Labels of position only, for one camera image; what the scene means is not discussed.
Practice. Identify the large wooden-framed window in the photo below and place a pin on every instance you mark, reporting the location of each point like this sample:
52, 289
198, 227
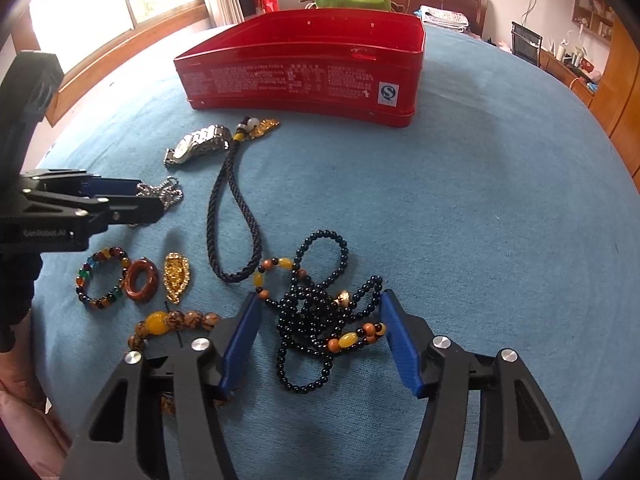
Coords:
100, 0

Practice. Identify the folded striped blanket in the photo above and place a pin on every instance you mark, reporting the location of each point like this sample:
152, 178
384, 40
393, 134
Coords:
442, 17

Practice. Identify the blue blanket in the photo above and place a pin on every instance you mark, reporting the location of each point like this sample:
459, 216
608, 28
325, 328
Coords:
450, 210

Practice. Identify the wooden desk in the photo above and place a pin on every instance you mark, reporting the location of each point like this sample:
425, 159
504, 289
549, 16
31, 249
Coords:
555, 65

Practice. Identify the wooden wardrobe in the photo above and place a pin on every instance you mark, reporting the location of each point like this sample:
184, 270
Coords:
622, 95

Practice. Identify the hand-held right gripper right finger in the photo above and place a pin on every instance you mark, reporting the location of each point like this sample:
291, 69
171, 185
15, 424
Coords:
400, 345

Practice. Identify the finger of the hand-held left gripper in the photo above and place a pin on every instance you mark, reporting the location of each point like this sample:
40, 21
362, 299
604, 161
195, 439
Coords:
115, 186
135, 209

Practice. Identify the red tin box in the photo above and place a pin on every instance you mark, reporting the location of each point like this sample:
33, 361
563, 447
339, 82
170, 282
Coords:
300, 80

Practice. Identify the gold pendant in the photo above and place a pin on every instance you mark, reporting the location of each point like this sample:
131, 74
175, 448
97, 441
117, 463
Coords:
176, 277

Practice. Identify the wooden wall shelf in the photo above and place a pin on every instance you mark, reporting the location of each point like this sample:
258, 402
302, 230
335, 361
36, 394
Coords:
592, 12

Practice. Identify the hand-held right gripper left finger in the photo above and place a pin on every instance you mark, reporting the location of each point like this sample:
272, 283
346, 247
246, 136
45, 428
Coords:
242, 345

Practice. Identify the black office chair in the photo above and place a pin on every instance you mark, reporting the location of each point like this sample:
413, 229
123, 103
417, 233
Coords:
525, 40

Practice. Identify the silver metal wristwatch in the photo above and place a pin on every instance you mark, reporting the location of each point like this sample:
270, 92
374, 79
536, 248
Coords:
200, 142

